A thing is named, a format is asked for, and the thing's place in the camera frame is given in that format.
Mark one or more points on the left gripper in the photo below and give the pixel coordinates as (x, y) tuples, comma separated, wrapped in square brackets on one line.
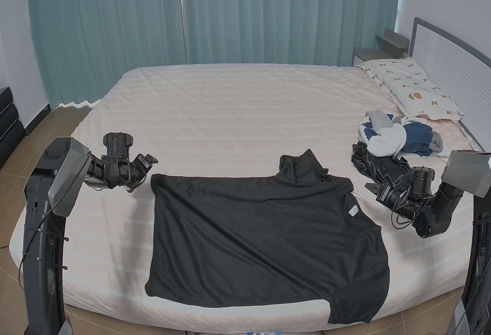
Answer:
[(138, 174)]

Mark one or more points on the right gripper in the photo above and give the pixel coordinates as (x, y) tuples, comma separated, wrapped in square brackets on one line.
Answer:
[(397, 203)]

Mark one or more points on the black T-shirt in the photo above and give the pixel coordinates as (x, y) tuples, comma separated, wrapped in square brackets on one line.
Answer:
[(268, 233)]

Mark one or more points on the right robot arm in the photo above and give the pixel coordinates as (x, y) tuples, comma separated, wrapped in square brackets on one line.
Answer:
[(468, 172)]

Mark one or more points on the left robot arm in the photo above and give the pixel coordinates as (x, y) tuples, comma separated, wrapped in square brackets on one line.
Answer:
[(65, 172)]

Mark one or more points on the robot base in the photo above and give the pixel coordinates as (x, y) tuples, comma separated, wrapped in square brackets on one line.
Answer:
[(264, 333)]

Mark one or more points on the pile of clothes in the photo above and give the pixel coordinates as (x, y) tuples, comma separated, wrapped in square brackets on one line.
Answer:
[(383, 141)]

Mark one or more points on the bed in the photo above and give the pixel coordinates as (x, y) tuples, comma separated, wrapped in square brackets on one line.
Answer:
[(230, 103)]

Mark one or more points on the black satin garment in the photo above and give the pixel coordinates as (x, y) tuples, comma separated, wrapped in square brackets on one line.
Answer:
[(379, 166)]

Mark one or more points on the white printed pillow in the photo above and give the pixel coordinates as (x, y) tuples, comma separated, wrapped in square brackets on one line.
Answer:
[(414, 89)]

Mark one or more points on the grey bedside table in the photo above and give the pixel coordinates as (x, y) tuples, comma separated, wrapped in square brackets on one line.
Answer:
[(378, 53)]

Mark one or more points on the black chest of drawers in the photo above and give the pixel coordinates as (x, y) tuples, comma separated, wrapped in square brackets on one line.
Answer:
[(7, 122)]

